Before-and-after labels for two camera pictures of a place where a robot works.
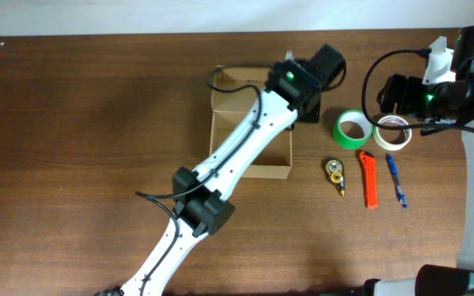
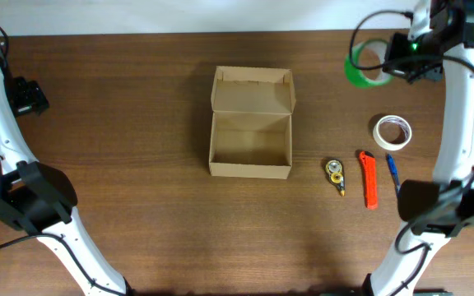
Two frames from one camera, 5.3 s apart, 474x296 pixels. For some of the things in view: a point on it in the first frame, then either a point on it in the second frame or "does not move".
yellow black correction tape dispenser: x=335 y=171 does not move
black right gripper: x=409 y=85 -> x=392 y=62
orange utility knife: x=370 y=171 does not move
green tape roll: x=360 y=118 -> x=355 y=75
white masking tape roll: x=384 y=144 does not move
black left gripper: x=314 y=114 -> x=32 y=97
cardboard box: x=234 y=91 does not move
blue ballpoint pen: x=400 y=194 does not move
